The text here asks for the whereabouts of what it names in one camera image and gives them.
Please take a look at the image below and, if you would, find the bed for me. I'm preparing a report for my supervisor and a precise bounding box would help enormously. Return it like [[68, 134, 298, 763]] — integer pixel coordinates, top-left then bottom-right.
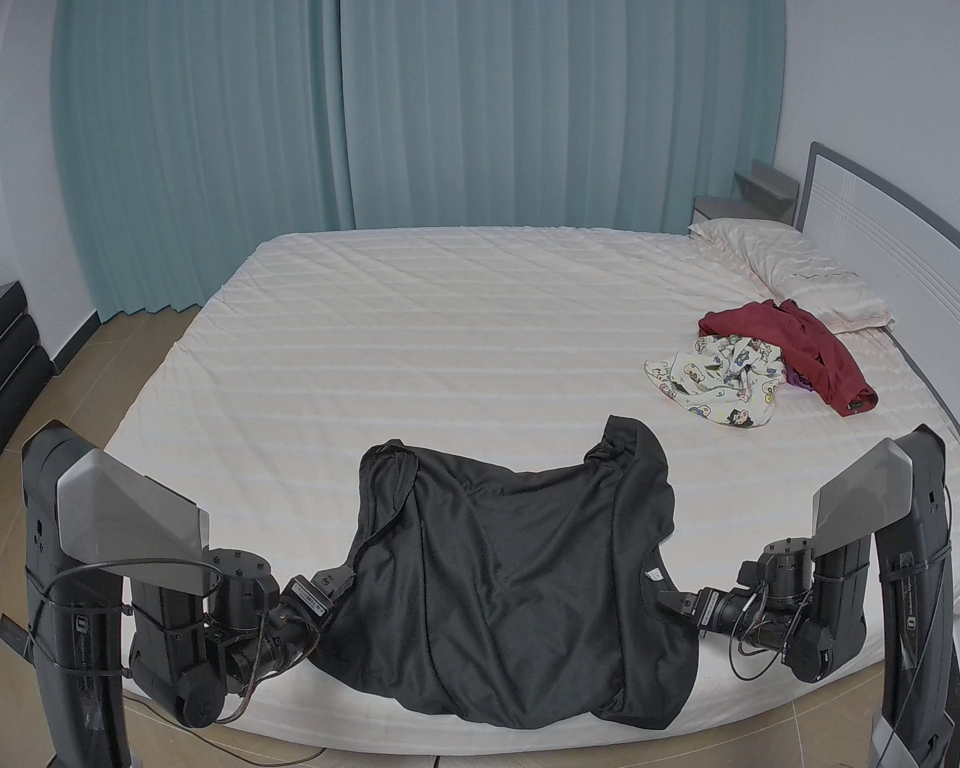
[[105, 140, 960, 755]]

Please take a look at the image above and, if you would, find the small black box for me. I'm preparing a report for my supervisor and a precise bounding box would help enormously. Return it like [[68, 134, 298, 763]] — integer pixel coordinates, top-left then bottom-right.
[[0, 611, 35, 665]]

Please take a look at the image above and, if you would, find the dark red garment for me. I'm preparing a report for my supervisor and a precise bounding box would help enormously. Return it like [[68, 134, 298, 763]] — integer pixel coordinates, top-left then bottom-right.
[[697, 298, 879, 417]]

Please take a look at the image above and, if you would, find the grey bedside table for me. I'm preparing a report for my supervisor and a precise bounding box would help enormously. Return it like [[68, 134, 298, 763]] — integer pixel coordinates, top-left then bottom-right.
[[691, 159, 800, 226]]

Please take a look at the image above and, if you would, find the cream pillow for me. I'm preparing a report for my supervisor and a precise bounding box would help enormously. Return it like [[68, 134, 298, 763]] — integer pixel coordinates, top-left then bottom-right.
[[687, 217, 895, 335]]

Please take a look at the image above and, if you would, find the dark grey chest of drawers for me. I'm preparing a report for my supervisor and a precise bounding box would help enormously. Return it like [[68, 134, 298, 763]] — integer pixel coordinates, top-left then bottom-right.
[[0, 279, 54, 455]]

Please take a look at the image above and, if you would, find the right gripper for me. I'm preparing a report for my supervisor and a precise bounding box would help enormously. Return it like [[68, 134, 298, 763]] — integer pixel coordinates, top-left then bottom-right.
[[658, 588, 756, 637]]

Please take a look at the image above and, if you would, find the black T-shirt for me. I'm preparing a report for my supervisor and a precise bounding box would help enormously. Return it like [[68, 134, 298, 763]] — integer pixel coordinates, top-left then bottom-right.
[[309, 414, 702, 732]]

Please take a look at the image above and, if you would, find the black cable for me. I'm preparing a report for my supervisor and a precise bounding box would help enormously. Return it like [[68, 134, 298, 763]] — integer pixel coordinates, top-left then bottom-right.
[[729, 626, 789, 681], [28, 556, 226, 627]]

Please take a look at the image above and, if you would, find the white printed garment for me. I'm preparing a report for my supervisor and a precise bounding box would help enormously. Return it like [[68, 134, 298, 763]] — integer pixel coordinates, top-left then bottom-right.
[[643, 333, 789, 432]]

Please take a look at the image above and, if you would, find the blue-green curtain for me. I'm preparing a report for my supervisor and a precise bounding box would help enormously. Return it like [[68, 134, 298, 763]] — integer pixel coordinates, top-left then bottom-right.
[[51, 0, 357, 320], [333, 0, 789, 237]]

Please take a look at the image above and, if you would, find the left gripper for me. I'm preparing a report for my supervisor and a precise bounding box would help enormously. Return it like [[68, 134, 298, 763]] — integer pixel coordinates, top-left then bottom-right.
[[277, 566, 358, 635]]

